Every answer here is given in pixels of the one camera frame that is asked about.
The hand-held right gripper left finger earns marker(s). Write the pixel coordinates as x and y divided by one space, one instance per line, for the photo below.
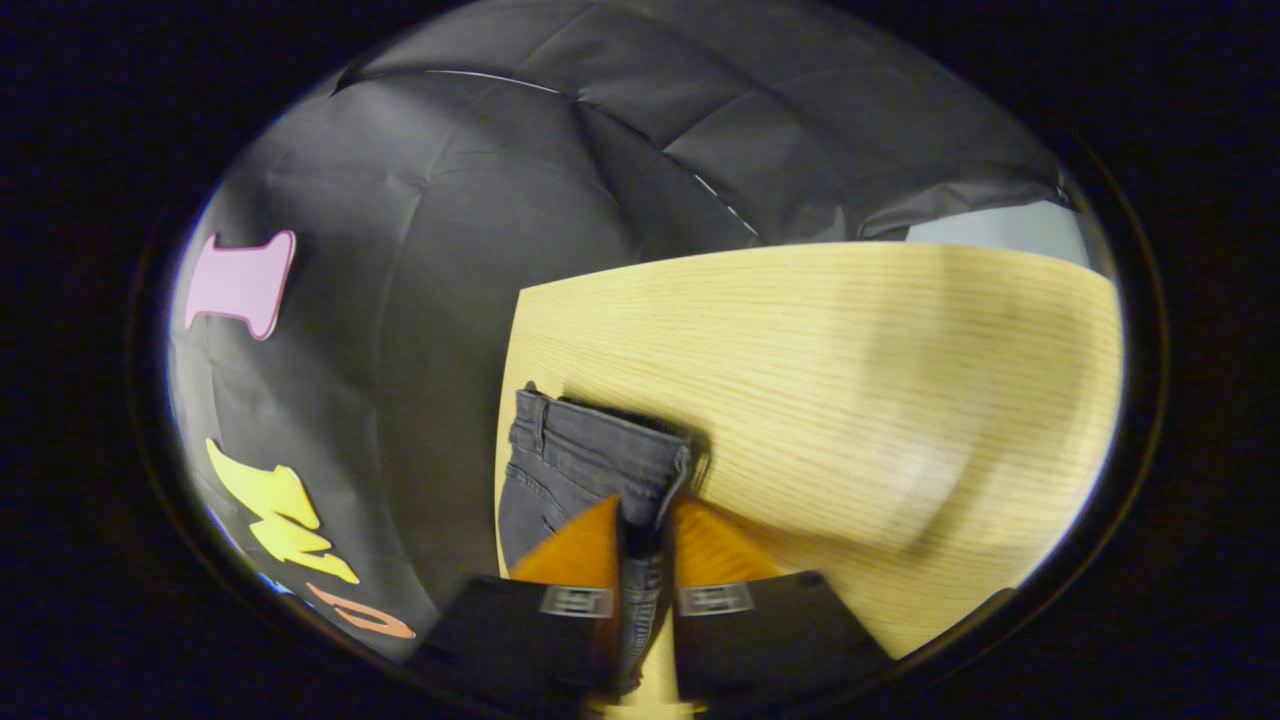
520 640

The black backdrop cloth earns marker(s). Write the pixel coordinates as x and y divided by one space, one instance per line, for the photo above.
420 280

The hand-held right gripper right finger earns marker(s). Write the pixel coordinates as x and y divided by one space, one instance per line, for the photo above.
760 640

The dark grey jeans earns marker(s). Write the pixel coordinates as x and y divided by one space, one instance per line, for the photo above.
580 460

